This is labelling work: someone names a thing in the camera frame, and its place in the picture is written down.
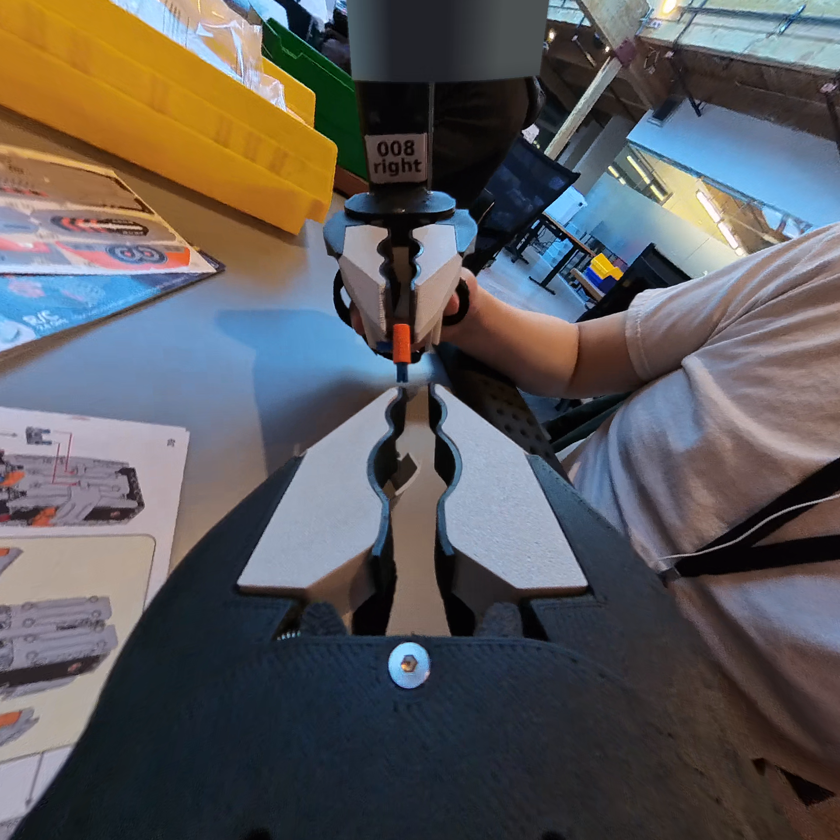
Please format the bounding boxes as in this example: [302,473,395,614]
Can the blue printed manual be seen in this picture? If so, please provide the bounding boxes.
[0,259,225,355]

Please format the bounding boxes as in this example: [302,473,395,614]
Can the white instruction booklet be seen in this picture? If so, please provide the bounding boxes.
[0,407,191,840]

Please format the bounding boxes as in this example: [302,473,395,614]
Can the black mesh chair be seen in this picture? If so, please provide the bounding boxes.
[446,344,631,460]

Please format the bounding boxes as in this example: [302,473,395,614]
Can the grey curved panel brick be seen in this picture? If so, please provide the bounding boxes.
[382,449,421,501]

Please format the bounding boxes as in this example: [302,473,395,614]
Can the green plastic bin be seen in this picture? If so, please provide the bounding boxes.
[262,18,368,179]

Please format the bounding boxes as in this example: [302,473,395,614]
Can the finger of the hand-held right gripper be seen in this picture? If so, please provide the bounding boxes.
[336,225,396,350]
[408,225,465,355]

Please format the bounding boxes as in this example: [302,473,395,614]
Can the black office chair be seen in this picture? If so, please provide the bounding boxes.
[469,136,581,277]

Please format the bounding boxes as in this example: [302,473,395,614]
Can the black shoulder strap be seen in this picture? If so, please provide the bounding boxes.
[659,459,840,581]

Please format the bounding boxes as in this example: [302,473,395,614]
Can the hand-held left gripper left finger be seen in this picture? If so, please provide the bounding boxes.
[236,386,405,636]

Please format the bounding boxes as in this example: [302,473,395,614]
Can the clear plastic bags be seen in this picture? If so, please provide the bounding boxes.
[112,0,309,119]

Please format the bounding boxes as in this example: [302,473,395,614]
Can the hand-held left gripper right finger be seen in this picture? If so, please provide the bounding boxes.
[428,385,589,637]

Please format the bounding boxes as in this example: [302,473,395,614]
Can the yellow plastic bin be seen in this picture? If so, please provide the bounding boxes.
[0,0,339,235]

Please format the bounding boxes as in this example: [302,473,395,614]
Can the person's right hand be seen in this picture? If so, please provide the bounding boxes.
[348,268,511,370]

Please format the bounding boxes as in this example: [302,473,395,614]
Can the printed sticker sheet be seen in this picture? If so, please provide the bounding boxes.
[0,146,217,275]

